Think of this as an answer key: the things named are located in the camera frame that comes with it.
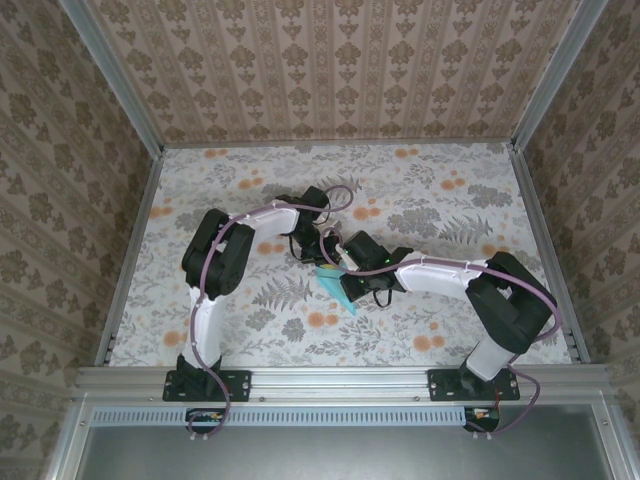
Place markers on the light blue paper sheet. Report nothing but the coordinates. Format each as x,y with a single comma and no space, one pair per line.
334,289

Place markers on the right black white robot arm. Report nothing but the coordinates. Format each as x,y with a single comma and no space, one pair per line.
435,275

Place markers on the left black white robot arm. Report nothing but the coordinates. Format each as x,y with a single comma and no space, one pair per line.
217,255

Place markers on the grey metal sheet panel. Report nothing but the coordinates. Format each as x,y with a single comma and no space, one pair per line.
340,455

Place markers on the floral patterned table mat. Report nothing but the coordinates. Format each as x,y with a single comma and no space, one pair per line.
350,345

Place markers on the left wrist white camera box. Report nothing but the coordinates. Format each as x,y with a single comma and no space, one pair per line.
334,226

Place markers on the thin aluminium back rail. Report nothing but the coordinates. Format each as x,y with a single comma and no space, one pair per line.
350,144

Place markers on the wide aluminium base rail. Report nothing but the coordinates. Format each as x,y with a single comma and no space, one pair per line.
340,382

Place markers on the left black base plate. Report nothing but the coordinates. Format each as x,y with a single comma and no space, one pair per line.
240,385

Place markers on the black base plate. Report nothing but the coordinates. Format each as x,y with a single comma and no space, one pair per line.
440,385
240,385

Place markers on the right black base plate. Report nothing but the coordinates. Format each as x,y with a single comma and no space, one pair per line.
440,385

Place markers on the left aluminium side rail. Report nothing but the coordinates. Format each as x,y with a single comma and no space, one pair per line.
136,240

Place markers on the aluminium side rail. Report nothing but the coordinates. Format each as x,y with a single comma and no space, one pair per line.
533,200
136,240

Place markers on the right aluminium side rail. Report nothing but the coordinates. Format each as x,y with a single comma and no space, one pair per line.
533,200

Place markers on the left aluminium corner post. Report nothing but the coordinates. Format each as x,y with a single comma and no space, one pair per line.
112,80

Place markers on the aluminium corner post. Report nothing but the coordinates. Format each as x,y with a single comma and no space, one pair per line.
555,75
112,80

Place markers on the right aluminium corner post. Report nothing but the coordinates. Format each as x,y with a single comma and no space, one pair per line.
555,75

